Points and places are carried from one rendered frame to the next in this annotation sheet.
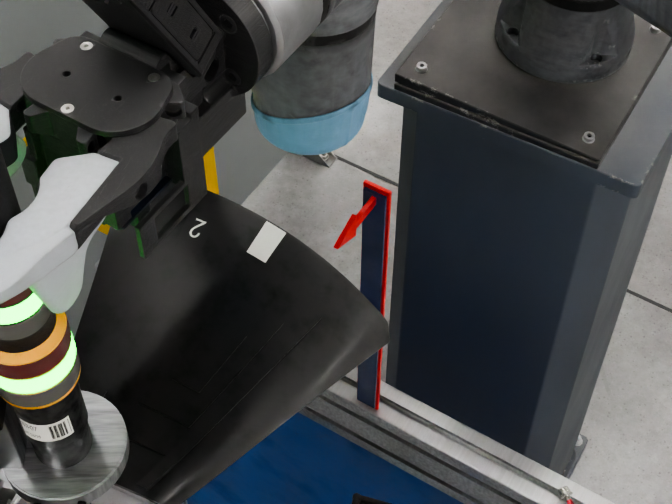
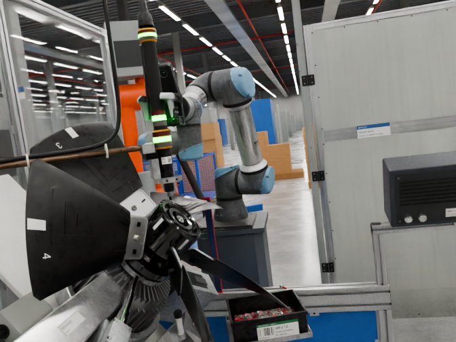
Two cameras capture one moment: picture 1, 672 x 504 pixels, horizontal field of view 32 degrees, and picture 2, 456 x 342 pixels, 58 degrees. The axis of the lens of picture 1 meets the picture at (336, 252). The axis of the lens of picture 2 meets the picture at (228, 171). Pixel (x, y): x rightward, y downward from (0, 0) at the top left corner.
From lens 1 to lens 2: 90 cm
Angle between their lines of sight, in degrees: 49
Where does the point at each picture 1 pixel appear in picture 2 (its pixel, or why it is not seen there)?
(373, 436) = (224, 305)
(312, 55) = (192, 128)
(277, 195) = not seen: outside the picture
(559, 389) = not seen: hidden behind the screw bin
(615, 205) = (260, 243)
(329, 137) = (198, 152)
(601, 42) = (240, 209)
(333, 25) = (195, 121)
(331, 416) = (209, 307)
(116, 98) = not seen: hidden behind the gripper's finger
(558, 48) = (231, 211)
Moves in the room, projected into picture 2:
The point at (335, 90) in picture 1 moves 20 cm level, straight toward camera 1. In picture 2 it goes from (197, 138) to (220, 136)
